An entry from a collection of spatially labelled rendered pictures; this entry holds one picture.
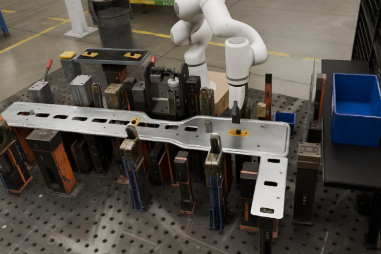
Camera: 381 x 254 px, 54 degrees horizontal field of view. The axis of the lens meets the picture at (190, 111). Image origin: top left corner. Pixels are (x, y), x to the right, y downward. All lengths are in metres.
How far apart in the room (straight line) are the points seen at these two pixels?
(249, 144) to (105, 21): 3.39
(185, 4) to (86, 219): 1.03
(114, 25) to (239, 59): 3.41
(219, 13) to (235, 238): 0.87
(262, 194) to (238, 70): 0.43
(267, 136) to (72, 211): 0.91
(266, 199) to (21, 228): 1.06
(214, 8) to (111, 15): 3.19
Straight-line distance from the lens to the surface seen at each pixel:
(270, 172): 1.38
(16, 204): 1.96
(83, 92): 1.87
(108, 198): 1.79
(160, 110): 1.80
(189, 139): 1.53
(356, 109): 1.69
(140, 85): 1.80
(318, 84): 1.56
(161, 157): 1.72
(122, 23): 4.66
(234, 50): 1.31
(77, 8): 5.67
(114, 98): 1.80
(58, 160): 1.75
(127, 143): 1.50
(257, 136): 1.53
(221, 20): 1.42
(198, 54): 2.09
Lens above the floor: 1.94
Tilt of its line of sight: 34 degrees down
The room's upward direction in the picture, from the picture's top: 6 degrees counter-clockwise
